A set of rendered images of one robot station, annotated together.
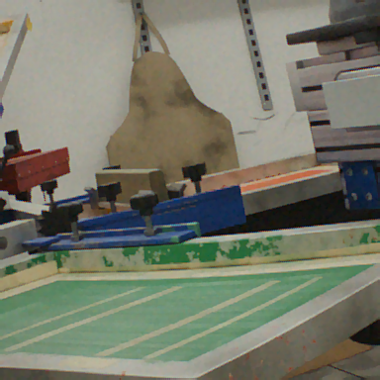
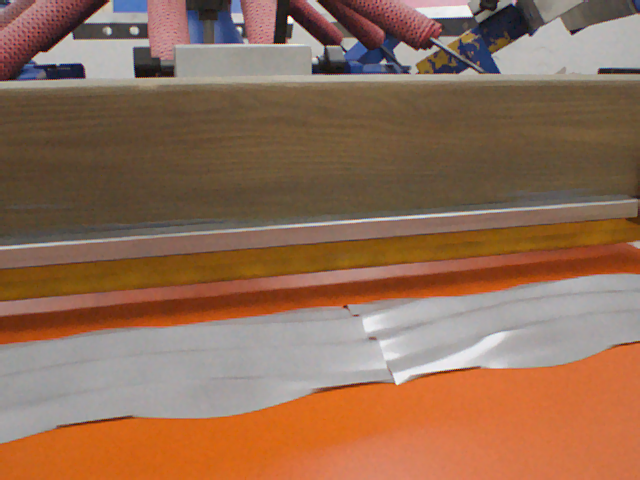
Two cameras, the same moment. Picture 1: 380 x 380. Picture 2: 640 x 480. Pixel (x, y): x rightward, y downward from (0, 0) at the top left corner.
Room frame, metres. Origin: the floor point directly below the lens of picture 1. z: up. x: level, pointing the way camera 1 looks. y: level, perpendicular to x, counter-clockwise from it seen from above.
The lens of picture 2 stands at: (2.16, -0.17, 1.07)
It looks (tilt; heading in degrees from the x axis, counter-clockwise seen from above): 18 degrees down; 94
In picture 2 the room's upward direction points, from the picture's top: straight up
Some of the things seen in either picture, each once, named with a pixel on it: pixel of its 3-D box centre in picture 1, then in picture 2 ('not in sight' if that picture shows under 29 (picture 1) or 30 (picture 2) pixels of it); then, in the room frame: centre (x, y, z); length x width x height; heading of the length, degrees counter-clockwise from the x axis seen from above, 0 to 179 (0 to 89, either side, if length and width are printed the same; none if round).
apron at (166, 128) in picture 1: (167, 130); not in sight; (4.23, 0.04, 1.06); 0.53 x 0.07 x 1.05; 109
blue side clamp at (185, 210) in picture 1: (160, 222); not in sight; (1.87, 0.06, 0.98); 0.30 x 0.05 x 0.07; 109
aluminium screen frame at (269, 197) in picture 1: (228, 191); not in sight; (2.21, -0.07, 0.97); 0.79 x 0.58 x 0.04; 109
